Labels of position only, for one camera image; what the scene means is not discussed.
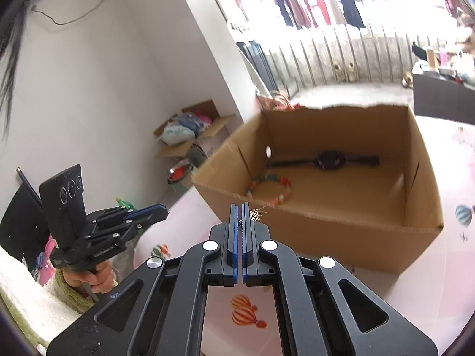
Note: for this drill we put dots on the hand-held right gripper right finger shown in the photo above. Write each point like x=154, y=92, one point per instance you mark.
x=245, y=237

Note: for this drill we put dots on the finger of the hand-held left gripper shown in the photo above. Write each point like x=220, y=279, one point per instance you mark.
x=126, y=227
x=146, y=210

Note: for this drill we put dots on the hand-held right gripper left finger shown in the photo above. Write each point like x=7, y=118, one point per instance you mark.
x=234, y=237

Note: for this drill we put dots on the large brown cardboard box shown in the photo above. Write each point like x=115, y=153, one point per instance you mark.
x=334, y=244

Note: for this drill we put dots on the person's left hand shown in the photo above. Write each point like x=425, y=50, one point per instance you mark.
x=104, y=278

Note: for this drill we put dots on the green plastic bottle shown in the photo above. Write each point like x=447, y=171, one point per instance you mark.
x=126, y=204

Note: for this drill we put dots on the black flat board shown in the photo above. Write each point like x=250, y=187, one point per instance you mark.
x=22, y=222

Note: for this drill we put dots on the metal bowl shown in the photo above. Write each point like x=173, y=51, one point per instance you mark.
x=180, y=170

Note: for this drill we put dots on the pink floral mat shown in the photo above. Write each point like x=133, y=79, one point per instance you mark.
x=46, y=267

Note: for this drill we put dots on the white plastic bag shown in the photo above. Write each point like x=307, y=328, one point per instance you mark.
x=176, y=133

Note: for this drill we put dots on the white fleece garment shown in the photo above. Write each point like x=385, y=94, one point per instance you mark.
x=26, y=296

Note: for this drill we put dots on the bundle of blue clothes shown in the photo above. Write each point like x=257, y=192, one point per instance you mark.
x=195, y=120

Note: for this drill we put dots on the open printed cardboard box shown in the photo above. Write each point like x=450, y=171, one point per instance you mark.
x=215, y=124

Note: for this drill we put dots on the red paper bag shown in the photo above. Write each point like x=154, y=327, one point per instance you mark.
x=274, y=102

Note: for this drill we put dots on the person's black hair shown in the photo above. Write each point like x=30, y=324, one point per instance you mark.
x=11, y=44

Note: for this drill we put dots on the beige slipper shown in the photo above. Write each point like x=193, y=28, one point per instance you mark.
x=407, y=81
x=352, y=71
x=339, y=71

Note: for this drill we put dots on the balcony railing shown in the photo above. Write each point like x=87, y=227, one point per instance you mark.
x=334, y=44

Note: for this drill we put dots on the dark cabinet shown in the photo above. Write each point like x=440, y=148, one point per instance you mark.
x=441, y=96

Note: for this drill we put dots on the small black device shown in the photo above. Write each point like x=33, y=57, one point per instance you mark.
x=418, y=51

